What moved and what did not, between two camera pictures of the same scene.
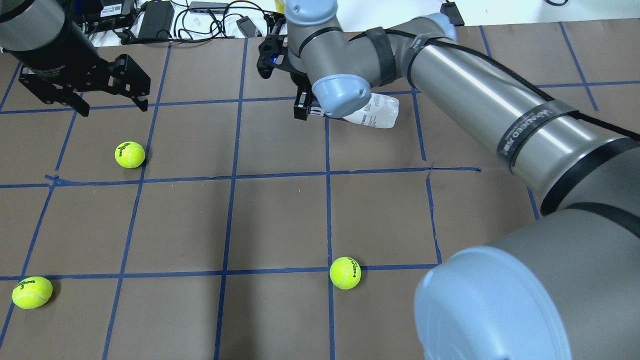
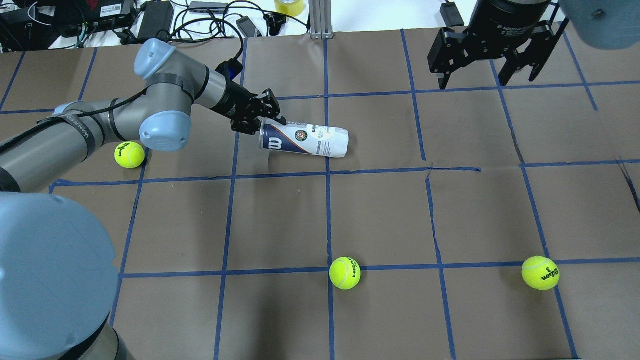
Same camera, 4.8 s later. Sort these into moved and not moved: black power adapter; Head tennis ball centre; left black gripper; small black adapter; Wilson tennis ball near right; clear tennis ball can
Moved: clear tennis ball can; left black gripper
Not moved: Wilson tennis ball near right; small black adapter; Head tennis ball centre; black power adapter
